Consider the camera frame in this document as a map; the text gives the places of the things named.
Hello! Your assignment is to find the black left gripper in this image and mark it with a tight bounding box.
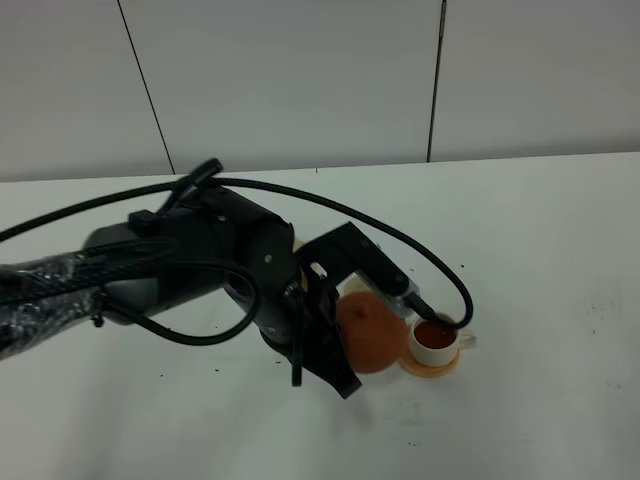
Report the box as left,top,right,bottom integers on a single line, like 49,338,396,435
227,219,362,399

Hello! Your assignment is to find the brown clay teapot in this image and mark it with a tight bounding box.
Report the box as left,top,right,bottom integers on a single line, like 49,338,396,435
336,291,407,374

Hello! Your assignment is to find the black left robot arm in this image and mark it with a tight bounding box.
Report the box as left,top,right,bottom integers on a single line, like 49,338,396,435
1,187,361,397

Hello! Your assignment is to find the white teacup near teapot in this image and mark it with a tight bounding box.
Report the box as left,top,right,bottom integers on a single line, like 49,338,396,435
339,275,371,297

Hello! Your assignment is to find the cream teapot saucer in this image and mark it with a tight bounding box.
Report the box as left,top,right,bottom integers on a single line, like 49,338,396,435
292,238,308,292

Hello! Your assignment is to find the orange coaster far right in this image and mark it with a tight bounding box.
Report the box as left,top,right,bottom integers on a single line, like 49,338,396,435
398,348,460,379

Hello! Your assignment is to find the white teacup far right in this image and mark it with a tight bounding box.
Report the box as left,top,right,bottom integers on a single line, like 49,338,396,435
408,313,477,368

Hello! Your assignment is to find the black braided camera cable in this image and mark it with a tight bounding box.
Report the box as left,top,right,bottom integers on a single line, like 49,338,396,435
0,158,475,346

